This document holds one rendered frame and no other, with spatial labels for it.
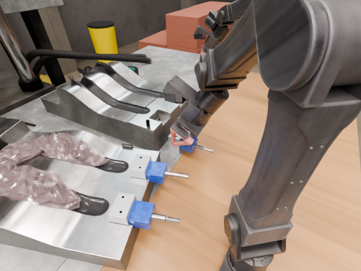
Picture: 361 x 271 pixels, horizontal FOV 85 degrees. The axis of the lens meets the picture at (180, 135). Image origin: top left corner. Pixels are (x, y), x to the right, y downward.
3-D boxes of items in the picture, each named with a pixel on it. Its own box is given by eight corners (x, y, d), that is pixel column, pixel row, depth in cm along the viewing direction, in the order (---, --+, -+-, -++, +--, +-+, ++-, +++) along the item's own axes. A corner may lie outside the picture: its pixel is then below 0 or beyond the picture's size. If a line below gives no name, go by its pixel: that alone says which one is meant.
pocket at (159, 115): (171, 122, 62) (171, 113, 60) (162, 132, 59) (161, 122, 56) (158, 119, 64) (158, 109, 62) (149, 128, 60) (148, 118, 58)
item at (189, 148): (214, 152, 60) (216, 139, 56) (209, 163, 56) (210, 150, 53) (176, 140, 64) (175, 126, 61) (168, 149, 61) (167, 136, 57)
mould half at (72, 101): (192, 111, 77) (194, 78, 68) (156, 154, 59) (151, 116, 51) (96, 84, 94) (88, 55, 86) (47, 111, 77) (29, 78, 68)
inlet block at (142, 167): (189, 175, 50) (190, 161, 46) (186, 192, 46) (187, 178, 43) (139, 168, 52) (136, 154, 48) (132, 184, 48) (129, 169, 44)
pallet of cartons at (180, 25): (134, 74, 296) (124, 11, 243) (185, 49, 389) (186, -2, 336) (190, 91, 255) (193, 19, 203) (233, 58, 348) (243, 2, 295)
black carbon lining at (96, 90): (170, 98, 70) (169, 73, 64) (144, 122, 60) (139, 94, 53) (98, 79, 83) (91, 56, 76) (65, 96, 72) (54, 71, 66)
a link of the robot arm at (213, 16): (200, 26, 97) (207, -1, 87) (214, 24, 100) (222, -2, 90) (214, 40, 92) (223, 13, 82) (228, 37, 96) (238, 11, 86)
